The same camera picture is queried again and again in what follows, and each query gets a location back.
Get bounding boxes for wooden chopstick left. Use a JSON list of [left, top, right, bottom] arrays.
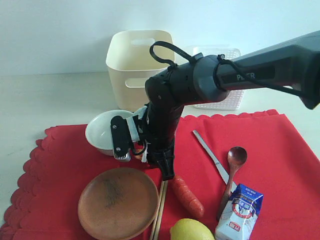
[[149, 181, 165, 240]]

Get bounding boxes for white ceramic bowl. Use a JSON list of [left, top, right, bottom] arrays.
[[85, 109, 133, 156]]

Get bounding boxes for wooden chopstick right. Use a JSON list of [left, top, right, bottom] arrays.
[[152, 181, 168, 240]]

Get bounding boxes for white perforated plastic basket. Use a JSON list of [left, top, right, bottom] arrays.
[[185, 45, 245, 111]]

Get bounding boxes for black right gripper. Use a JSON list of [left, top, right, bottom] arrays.
[[139, 133, 175, 180]]

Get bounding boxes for dark wooden spoon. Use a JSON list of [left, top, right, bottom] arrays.
[[216, 146, 248, 221]]

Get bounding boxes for red sausage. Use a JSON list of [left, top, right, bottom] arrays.
[[171, 175, 205, 219]]

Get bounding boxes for red scalloped table cloth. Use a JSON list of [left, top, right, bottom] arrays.
[[0, 109, 320, 240]]

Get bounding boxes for brown wooden plate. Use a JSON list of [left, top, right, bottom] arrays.
[[77, 167, 160, 240]]

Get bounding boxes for yellow lemon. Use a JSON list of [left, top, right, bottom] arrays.
[[169, 218, 215, 240]]

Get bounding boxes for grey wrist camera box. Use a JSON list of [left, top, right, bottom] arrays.
[[110, 115, 131, 162]]

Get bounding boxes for steel table knife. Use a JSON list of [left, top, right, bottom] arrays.
[[192, 130, 229, 184]]

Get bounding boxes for blue white milk carton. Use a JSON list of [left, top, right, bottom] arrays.
[[214, 184, 264, 240]]

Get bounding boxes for wooden chopstick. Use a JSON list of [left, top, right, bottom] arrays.
[[149, 181, 165, 240], [152, 181, 168, 240]]

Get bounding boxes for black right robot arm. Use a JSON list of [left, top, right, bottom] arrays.
[[141, 31, 320, 181]]

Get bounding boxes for cream plastic bin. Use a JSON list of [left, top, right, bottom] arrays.
[[105, 30, 173, 112]]

